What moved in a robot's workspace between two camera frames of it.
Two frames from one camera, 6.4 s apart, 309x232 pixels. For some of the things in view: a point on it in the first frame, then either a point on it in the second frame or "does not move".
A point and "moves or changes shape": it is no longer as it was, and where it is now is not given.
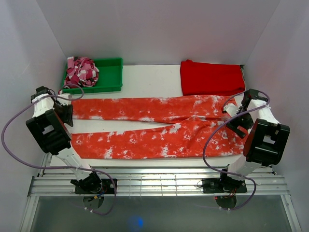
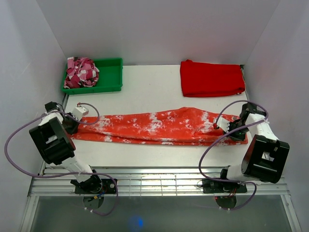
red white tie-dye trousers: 174,127 moves or changes shape
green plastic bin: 110,77 does not move
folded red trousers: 204,79 does not move
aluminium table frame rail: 157,181 does not move
